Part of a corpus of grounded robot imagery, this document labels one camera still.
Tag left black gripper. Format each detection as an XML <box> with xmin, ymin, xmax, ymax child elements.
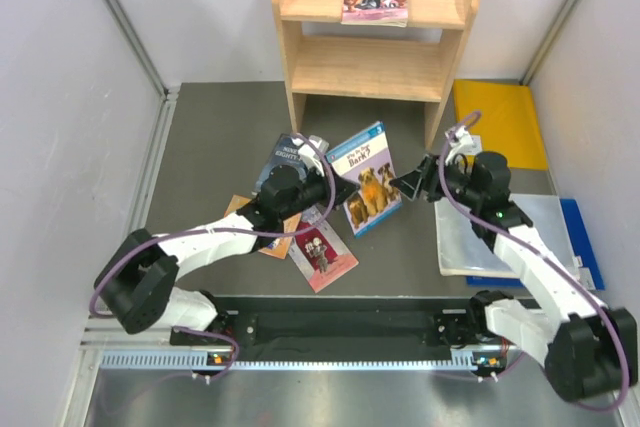
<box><xmin>279</xmin><ymin>159</ymin><xmax>359</xmax><ymax>221</ymax></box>

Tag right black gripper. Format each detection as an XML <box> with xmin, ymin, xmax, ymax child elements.
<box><xmin>389</xmin><ymin>153</ymin><xmax>483</xmax><ymax>210</ymax></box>

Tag dog book Why Dogs Bark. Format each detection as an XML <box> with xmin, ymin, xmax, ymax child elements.
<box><xmin>327</xmin><ymin>121</ymin><xmax>402</xmax><ymax>237</ymax></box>

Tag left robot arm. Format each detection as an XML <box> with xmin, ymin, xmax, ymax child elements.
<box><xmin>94</xmin><ymin>165</ymin><xmax>359</xmax><ymax>344</ymax></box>

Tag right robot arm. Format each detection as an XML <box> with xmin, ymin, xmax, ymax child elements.
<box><xmin>390</xmin><ymin>151</ymin><xmax>639</xmax><ymax>402</ymax></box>

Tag red castle picture book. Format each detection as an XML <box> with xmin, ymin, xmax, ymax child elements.
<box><xmin>289</xmin><ymin>207</ymin><xmax>359</xmax><ymax>293</ymax></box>

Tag dark Nineteen Eighty-Four book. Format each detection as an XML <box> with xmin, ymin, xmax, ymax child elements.
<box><xmin>252</xmin><ymin>134</ymin><xmax>306</xmax><ymax>195</ymax></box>

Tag orange Othello picture book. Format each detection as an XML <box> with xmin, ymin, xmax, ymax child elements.
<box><xmin>224</xmin><ymin>195</ymin><xmax>302</xmax><ymax>259</ymax></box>

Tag clear plastic file folder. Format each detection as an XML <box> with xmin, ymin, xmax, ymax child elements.
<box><xmin>435</xmin><ymin>193</ymin><xmax>579</xmax><ymax>279</ymax></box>

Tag yellow file folder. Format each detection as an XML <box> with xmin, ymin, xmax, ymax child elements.
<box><xmin>453</xmin><ymin>80</ymin><xmax>548</xmax><ymax>171</ymax></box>

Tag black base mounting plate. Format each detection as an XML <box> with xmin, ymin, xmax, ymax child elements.
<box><xmin>168</xmin><ymin>291</ymin><xmax>526</xmax><ymax>361</ymax></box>

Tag blue file folder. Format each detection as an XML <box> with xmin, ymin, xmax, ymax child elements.
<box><xmin>466</xmin><ymin>198</ymin><xmax>606</xmax><ymax>291</ymax></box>

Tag wooden two-tier shelf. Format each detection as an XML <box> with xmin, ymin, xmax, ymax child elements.
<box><xmin>271</xmin><ymin>0</ymin><xmax>480</xmax><ymax>147</ymax></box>

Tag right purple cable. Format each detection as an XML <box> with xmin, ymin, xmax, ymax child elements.
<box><xmin>437</xmin><ymin>110</ymin><xmax>632</xmax><ymax>411</ymax></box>

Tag purple cable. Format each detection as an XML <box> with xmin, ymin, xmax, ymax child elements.
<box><xmin>437</xmin><ymin>110</ymin><xmax>632</xmax><ymax>411</ymax></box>
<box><xmin>88</xmin><ymin>133</ymin><xmax>337</xmax><ymax>387</ymax></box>

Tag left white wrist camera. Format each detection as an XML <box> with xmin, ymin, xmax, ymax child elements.
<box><xmin>294</xmin><ymin>135</ymin><xmax>329</xmax><ymax>177</ymax></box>

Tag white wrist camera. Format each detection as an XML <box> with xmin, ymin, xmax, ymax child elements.
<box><xmin>446</xmin><ymin>127</ymin><xmax>482</xmax><ymax>156</ymax></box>
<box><xmin>294</xmin><ymin>135</ymin><xmax>329</xmax><ymax>177</ymax></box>

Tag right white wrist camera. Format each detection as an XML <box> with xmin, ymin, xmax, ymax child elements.
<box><xmin>446</xmin><ymin>127</ymin><xmax>482</xmax><ymax>156</ymax></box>

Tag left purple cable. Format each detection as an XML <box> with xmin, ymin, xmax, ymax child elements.
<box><xmin>88</xmin><ymin>133</ymin><xmax>337</xmax><ymax>387</ymax></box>

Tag aluminium front rail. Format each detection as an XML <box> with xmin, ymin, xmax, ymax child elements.
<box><xmin>81</xmin><ymin>309</ymin><xmax>518</xmax><ymax>375</ymax></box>

